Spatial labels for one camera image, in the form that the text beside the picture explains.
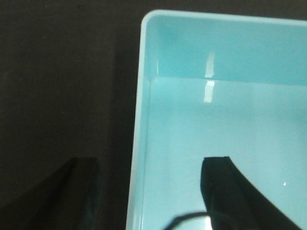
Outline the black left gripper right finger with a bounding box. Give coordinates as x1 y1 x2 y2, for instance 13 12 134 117
200 157 299 230

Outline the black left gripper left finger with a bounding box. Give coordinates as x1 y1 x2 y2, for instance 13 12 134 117
0 158 101 230

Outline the light blue plastic bin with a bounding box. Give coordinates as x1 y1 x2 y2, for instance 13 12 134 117
126 10 307 230

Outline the black conveyor belt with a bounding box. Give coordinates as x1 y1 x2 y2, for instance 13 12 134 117
0 0 307 230

